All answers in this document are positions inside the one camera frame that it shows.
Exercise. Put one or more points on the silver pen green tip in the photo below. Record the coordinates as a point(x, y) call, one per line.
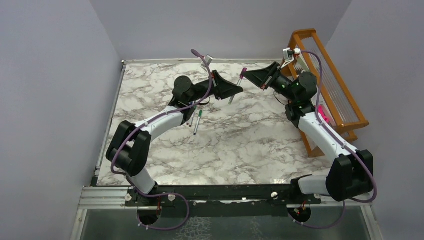
point(197, 126)

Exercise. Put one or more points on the pink item in rack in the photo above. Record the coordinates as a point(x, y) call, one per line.
point(322, 114)

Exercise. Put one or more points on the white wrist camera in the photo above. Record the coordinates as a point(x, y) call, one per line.
point(289, 55)
point(206, 61)

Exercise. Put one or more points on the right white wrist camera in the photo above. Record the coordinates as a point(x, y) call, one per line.
point(289, 55)

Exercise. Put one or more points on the pink pen cap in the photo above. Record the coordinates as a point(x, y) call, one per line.
point(241, 76)

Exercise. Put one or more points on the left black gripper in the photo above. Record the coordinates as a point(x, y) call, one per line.
point(214, 84)

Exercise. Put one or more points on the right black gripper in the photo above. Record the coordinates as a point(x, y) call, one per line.
point(270, 78)

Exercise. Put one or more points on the orange wooden rack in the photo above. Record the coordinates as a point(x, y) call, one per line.
point(336, 101)

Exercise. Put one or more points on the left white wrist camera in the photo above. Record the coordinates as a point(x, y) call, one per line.
point(206, 61)

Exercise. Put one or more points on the silver pen red tip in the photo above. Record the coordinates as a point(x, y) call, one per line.
point(193, 117)

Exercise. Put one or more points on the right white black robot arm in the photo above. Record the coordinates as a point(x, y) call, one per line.
point(351, 172)

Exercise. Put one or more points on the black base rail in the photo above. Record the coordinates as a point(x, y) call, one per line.
point(217, 201)

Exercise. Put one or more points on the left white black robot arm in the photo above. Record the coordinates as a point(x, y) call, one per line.
point(130, 145)

